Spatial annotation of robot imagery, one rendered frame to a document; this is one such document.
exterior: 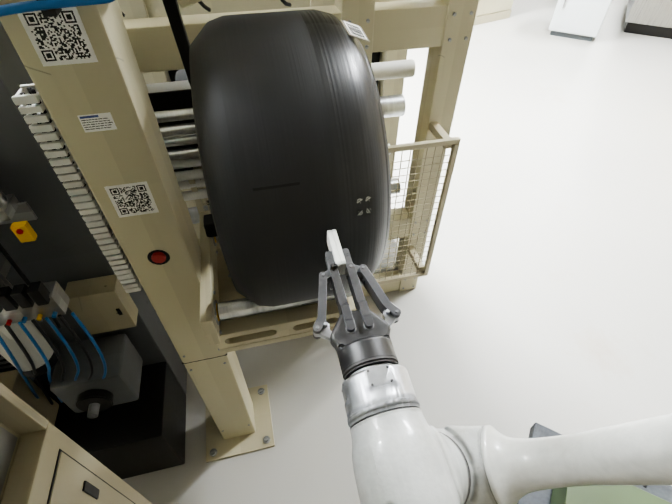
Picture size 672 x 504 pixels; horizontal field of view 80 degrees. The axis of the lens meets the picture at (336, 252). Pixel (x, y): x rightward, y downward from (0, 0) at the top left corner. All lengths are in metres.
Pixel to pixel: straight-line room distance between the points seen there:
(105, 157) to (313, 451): 1.35
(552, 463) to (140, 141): 0.77
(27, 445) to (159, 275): 0.40
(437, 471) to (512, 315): 1.84
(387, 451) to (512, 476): 0.18
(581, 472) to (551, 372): 1.61
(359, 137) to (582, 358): 1.82
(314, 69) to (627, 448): 0.62
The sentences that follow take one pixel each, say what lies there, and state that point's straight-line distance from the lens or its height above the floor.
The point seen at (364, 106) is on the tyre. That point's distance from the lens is 0.68.
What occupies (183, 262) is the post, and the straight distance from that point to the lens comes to 0.98.
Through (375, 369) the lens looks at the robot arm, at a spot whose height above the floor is 1.26.
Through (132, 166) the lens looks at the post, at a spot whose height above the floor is 1.29.
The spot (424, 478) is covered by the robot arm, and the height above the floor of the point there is 1.25.
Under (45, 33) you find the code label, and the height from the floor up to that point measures 1.52.
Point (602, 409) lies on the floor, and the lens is 2.17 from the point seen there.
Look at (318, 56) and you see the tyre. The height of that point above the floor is 1.47.
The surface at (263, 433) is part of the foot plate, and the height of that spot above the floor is 0.01.
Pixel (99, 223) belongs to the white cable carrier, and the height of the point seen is 1.17.
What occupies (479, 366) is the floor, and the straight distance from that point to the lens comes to 2.05.
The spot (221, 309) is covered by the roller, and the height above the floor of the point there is 0.92.
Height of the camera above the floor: 1.70
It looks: 45 degrees down
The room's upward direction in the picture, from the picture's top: straight up
